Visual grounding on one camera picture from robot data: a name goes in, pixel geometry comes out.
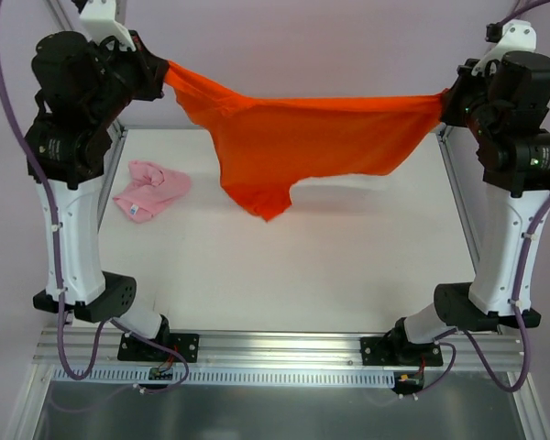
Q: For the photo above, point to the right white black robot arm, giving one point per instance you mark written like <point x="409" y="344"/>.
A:
<point x="503" y="107"/>

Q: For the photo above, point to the orange t shirt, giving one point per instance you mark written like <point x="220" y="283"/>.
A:
<point x="266" y="145"/>

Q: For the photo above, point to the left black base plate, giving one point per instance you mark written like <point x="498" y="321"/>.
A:
<point x="186" y="344"/>

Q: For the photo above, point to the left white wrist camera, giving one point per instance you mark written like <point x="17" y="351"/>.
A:
<point x="105" y="18"/>

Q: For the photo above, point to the right aluminium frame post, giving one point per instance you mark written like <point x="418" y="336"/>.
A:
<point x="518" y="8"/>

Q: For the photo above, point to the aluminium frame post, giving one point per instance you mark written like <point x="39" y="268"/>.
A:
<point x="518" y="8"/>
<point x="64" y="14"/>

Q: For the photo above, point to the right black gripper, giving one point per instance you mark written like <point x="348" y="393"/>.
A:
<point x="455" y="105"/>

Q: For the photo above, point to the pink t shirt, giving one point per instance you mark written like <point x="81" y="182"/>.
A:
<point x="151" y="190"/>

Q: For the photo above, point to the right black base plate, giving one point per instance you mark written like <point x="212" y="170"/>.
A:
<point x="379" y="351"/>

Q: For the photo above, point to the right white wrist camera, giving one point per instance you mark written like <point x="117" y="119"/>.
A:
<point x="514" y="35"/>

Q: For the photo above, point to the white slotted cable duct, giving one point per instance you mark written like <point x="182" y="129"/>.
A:
<point x="278" y="377"/>

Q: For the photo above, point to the aluminium mounting rail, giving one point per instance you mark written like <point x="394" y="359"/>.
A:
<point x="278" y="350"/>

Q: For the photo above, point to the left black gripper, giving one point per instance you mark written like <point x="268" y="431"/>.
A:
<point x="148" y="73"/>

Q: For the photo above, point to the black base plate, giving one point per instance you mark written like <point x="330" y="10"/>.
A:
<point x="379" y="351"/>
<point x="186" y="344"/>

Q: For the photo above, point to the left aluminium frame post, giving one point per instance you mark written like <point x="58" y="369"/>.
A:
<point x="64" y="14"/>

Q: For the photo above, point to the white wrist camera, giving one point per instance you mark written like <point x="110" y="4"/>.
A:
<point x="105" y="18"/>
<point x="514" y="35"/>

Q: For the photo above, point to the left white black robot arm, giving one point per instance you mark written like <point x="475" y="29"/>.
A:
<point x="84" y="86"/>

